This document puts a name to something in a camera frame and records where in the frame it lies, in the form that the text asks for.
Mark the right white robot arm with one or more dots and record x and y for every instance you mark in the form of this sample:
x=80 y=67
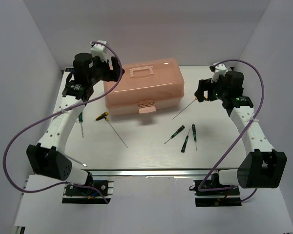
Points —
x=263 y=166

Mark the pink plastic toolbox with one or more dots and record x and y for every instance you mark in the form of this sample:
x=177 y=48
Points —
x=147 y=87

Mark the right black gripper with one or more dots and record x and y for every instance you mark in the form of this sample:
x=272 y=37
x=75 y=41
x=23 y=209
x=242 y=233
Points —
x=202 y=87

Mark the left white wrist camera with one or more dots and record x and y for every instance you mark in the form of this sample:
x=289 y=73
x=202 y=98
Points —
x=99 y=50

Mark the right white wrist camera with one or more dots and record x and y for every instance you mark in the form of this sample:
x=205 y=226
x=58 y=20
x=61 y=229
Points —
x=218 y=69

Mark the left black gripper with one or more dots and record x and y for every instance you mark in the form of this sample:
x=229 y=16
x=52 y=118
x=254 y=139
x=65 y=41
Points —
x=111 y=75

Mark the aluminium table front rail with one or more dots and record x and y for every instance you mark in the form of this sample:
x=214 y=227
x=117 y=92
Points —
x=153 y=172

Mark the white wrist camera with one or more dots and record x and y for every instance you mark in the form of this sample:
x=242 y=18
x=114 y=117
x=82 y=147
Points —
x=99 y=50
x=218 y=69

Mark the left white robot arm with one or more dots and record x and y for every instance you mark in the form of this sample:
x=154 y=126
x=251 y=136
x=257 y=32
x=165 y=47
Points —
x=47 y=157

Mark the green handle screwdriver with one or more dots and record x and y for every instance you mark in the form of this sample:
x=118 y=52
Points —
x=80 y=119

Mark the black green precision screwdriver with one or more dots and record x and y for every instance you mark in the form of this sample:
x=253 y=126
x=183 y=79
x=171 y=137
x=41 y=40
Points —
x=179 y=130

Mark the yellow black T-handle hex key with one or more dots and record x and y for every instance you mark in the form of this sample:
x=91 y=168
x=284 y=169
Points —
x=104 y=116

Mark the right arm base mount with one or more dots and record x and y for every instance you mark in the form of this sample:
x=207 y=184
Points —
x=223 y=198

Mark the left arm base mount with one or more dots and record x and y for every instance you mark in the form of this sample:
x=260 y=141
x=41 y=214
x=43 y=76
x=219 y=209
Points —
x=76 y=195

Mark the blue label sticker left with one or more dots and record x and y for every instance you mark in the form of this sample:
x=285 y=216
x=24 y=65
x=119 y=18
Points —
x=69 y=70

